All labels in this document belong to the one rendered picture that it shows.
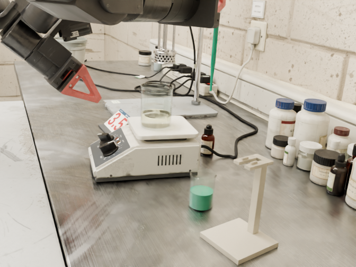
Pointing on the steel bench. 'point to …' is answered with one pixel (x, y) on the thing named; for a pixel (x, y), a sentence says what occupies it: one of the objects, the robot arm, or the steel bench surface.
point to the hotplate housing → (149, 159)
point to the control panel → (97, 155)
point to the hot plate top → (178, 124)
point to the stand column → (198, 68)
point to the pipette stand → (226, 236)
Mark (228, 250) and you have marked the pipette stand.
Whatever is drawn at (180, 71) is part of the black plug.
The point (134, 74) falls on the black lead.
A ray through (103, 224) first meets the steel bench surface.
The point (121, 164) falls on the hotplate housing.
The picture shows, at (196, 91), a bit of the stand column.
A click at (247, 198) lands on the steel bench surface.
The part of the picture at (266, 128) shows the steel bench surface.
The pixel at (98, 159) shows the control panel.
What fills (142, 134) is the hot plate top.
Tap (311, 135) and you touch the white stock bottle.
